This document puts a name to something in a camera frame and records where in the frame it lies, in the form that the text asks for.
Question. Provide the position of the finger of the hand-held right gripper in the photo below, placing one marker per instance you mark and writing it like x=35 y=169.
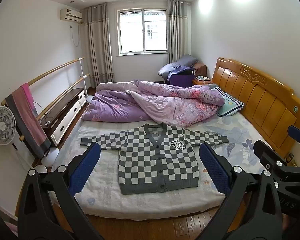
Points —
x=298 y=133
x=267 y=155

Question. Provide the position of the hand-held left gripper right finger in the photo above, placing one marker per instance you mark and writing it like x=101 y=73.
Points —
x=215 y=171

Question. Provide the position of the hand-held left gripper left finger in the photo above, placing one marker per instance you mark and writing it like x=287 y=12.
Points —
x=86 y=165

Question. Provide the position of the grey white checkered cardigan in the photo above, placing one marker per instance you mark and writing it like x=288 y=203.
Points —
x=160 y=165

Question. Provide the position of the blue floral bed sheet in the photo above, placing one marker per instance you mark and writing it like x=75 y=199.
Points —
x=242 y=140

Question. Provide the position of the white fleece mattress pad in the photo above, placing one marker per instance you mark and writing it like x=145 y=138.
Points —
x=102 y=192

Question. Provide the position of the white round appliance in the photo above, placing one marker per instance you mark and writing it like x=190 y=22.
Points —
x=50 y=157

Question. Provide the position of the wooden bed headboard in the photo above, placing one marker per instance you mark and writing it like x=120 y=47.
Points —
x=260 y=100

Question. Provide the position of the white dark-topped media cabinet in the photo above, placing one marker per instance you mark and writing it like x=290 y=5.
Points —
x=67 y=112

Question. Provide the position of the light blue pillow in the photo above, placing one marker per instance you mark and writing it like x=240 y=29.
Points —
x=230 y=103

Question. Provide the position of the grey pink striped towel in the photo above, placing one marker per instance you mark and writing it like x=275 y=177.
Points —
x=30 y=120

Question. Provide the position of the purple floral quilt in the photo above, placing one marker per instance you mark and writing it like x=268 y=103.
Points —
x=130 y=100

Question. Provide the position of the wooden nightstand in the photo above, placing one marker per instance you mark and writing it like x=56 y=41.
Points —
x=201 y=82

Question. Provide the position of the white standing fan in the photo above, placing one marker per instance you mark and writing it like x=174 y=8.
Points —
x=2 y=126

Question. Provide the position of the dark purple cloth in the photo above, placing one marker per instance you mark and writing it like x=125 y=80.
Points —
x=181 y=78

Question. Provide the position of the brown chair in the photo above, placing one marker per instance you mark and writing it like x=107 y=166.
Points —
x=200 y=67

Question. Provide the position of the grey beige striped curtain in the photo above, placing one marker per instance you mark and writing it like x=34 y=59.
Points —
x=98 y=45
x=177 y=30

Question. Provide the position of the window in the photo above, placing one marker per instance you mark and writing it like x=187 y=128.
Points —
x=142 y=31

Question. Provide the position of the white air conditioner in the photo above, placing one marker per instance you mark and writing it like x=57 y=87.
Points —
x=70 y=15

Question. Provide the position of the wooden barre rail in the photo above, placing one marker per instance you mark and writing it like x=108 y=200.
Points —
x=50 y=71
x=65 y=93

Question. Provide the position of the white barre post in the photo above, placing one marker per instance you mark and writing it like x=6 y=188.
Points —
x=82 y=80

